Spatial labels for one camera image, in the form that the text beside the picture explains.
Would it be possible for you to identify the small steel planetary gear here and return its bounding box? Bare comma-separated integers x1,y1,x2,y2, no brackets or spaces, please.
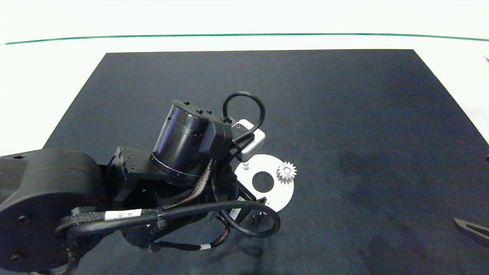
276,161,297,184

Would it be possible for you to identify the round white plate with pins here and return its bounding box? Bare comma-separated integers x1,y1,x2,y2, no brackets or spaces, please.
234,154,295,213

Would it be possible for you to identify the dark rectangular work mat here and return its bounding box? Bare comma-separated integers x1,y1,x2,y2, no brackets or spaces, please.
0,49,489,275

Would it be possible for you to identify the braided sleeve cable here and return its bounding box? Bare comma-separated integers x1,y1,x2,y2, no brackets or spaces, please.
55,160,214,234

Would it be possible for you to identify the thick black cable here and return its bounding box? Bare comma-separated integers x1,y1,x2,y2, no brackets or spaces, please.
55,201,281,238

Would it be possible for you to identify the silver boxy wrist camera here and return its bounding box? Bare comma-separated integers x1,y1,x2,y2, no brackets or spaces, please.
229,119,266,161

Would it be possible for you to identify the thin cable with white tag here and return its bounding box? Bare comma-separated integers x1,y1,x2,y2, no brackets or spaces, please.
149,223,232,252

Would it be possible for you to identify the thin black cable loop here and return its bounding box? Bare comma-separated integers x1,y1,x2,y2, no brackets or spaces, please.
222,91,266,144

